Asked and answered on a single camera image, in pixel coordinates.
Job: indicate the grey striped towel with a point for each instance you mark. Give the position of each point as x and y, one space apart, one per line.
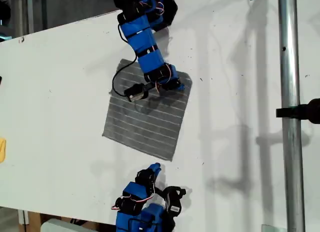
147 127

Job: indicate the white box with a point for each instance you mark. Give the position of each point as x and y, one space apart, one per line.
60 225

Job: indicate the black clamp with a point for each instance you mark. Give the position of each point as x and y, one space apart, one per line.
300 112

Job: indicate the yellow object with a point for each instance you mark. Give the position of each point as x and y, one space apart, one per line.
2 150

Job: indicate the small table edge clip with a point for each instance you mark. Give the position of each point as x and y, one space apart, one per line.
21 39

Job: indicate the grey metal bar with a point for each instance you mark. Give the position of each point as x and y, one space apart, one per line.
30 12

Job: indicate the black round background object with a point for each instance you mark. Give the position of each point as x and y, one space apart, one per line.
5 12

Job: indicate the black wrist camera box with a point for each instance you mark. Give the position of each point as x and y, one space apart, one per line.
135 93
173 207

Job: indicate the wooden table frame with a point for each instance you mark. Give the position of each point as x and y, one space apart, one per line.
35 219

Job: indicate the steel post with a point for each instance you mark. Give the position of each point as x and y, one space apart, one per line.
291 117

